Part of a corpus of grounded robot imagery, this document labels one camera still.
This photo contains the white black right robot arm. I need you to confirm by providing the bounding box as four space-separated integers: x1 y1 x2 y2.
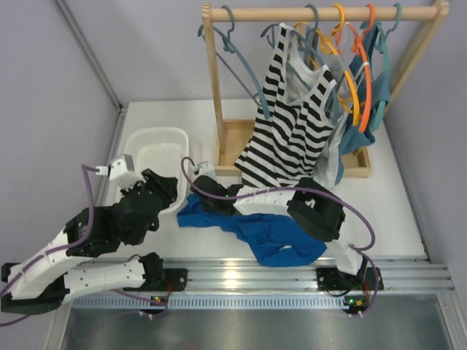
191 175 367 289

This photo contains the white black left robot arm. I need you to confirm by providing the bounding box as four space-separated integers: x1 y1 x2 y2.
1 169 178 316

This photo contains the black white striped tank top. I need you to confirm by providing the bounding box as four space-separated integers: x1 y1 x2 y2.
235 23 336 187

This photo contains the grey tank top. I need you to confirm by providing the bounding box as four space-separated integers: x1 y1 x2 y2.
311 35 352 189

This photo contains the yellow hanger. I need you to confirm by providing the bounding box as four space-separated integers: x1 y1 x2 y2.
304 4 361 126

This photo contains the teal blue tank top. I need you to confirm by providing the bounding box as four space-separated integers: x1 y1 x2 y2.
336 21 391 183

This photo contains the orange hanger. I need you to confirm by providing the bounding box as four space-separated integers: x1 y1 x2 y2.
348 4 376 133

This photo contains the white perforated plastic basket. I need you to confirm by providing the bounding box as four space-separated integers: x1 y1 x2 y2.
123 127 189 214

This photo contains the wooden clothes rack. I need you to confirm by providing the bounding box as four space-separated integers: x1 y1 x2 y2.
201 1 449 176

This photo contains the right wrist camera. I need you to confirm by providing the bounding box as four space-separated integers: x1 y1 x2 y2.
193 161 217 180

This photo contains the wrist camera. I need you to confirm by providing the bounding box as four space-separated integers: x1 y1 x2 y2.
193 161 217 180
96 154 139 187

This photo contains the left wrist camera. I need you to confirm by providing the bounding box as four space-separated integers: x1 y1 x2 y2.
96 154 139 187

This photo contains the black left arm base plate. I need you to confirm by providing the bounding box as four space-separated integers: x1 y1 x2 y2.
160 268 188 292

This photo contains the white slotted cable duct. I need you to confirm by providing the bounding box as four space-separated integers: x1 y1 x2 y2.
72 294 370 310

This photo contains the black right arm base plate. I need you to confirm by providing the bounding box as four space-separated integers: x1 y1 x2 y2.
316 267 384 297

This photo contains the aluminium mounting rail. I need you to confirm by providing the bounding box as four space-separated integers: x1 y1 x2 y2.
58 256 455 295

